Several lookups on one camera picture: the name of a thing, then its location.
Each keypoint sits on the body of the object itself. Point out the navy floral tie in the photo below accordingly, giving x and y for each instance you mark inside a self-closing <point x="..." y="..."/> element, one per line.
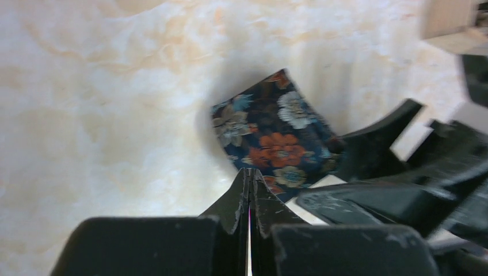
<point x="271" y="127"/>

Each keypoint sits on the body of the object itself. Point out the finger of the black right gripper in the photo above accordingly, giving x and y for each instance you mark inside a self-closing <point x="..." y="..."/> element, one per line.
<point x="368" y="152"/>
<point x="420" y="207"/>

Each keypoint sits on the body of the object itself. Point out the wooden compartment organizer box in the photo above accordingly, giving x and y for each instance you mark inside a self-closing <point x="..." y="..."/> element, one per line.
<point x="451" y="26"/>

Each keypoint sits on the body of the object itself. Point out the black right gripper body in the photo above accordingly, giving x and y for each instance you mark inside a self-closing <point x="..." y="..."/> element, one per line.
<point x="453" y="160"/>

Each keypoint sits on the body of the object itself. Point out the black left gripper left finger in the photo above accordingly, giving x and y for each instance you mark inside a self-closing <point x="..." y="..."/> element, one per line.
<point x="212" y="243"/>

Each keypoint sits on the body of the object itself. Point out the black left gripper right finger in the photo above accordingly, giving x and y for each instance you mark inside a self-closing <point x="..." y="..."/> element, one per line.
<point x="282" y="243"/>

